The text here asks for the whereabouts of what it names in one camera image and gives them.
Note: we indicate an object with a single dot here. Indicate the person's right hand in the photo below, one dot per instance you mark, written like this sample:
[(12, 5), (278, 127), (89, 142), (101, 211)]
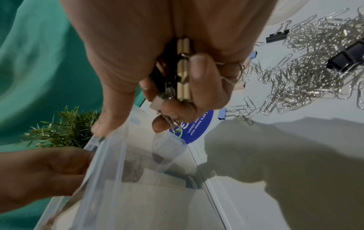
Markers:
[(128, 33)]

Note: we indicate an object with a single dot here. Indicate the person's left hand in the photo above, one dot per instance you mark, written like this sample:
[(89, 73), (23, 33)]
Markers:
[(34, 175)]

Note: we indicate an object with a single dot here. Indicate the yellow binder clip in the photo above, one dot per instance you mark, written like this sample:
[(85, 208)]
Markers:
[(183, 67)]

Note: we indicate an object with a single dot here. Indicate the pink binder clip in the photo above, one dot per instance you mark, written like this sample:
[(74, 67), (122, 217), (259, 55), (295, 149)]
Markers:
[(157, 103), (239, 85)]

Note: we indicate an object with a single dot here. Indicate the clear plastic storage box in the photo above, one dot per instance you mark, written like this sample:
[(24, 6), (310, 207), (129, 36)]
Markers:
[(128, 202)]

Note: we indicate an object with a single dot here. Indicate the blue round card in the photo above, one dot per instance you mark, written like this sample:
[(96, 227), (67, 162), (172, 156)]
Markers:
[(199, 128)]

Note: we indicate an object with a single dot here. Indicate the blue binder clip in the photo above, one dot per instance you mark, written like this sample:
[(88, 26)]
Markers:
[(222, 114), (253, 55)]

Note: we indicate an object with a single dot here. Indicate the pile of silver paper clips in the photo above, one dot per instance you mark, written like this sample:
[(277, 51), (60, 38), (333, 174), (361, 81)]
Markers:
[(307, 78)]

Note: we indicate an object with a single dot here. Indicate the large black binder clip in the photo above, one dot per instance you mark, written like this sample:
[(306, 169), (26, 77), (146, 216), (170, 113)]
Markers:
[(347, 56)]

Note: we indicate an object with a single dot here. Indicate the small potted green plant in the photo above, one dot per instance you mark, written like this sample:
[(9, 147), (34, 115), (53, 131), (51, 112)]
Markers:
[(71, 128)]

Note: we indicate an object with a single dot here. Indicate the green fabric curtain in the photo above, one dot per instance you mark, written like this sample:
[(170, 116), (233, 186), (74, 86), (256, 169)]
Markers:
[(34, 67)]

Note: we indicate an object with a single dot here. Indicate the clear plastic box lid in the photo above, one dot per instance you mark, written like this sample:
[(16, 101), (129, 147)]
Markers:
[(284, 11)]

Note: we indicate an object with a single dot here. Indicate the white table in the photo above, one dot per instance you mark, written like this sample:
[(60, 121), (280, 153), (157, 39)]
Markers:
[(284, 157)]

